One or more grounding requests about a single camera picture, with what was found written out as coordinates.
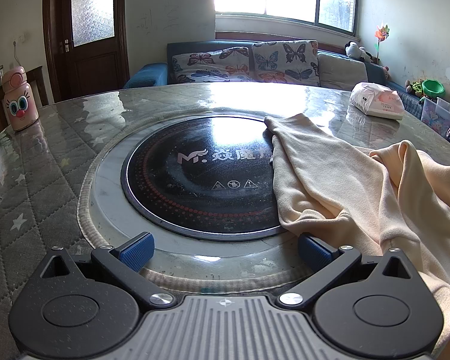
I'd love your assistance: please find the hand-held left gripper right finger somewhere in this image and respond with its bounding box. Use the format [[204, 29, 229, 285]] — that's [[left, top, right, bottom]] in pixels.
[[275, 232, 411, 310]]

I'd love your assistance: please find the pink cartoon water bottle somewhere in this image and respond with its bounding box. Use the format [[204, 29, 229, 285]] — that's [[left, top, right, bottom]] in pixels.
[[2, 65, 40, 132]]

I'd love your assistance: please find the pink white tissue pack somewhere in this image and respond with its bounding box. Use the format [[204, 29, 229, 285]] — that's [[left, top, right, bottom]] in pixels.
[[349, 82, 405, 121]]

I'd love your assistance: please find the butterfly print cushion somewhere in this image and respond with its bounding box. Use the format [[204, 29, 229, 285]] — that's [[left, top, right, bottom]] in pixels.
[[252, 40, 320, 87], [171, 46, 253, 84]]

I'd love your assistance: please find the dark wooden glass door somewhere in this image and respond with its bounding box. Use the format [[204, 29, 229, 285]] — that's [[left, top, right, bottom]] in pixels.
[[43, 0, 130, 102]]

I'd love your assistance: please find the colourful pinwheel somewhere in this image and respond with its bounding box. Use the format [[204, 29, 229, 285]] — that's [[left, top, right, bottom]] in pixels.
[[375, 24, 391, 64]]

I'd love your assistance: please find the dark wooden chair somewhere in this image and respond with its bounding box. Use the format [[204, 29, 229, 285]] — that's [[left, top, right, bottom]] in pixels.
[[24, 65, 49, 107]]

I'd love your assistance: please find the green plastic bowl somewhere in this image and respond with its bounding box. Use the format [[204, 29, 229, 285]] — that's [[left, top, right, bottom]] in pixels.
[[422, 79, 446, 98]]

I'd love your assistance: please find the round black induction cooktop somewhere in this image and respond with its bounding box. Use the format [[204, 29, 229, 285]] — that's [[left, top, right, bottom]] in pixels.
[[122, 115, 290, 240]]

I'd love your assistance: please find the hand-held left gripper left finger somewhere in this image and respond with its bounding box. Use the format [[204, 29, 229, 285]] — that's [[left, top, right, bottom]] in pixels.
[[40, 232, 175, 310]]

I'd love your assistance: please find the panda plush toy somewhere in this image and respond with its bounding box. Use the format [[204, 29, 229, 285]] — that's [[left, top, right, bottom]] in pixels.
[[344, 42, 374, 62]]

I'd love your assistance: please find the blue grey corner sofa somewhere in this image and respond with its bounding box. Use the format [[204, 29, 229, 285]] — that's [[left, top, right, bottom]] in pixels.
[[124, 39, 436, 121]]

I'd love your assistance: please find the cream long-sleeved garment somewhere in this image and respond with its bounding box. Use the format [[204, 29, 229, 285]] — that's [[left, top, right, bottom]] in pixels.
[[264, 113, 450, 360]]

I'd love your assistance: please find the clear printed storage box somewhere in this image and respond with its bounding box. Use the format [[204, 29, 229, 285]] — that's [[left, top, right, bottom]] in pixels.
[[420, 97, 450, 136]]

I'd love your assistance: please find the plain grey cushion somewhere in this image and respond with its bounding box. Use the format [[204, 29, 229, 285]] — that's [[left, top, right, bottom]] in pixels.
[[317, 52, 368, 91]]

